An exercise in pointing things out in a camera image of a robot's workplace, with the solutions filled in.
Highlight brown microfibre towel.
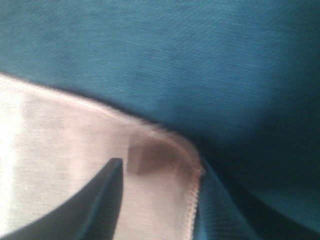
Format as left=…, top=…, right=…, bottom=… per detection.
left=0, top=74, right=203, bottom=240

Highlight black table cloth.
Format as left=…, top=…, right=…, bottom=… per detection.
left=0, top=0, right=320, bottom=240

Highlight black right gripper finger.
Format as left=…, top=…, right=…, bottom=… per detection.
left=3, top=158, right=123, bottom=240

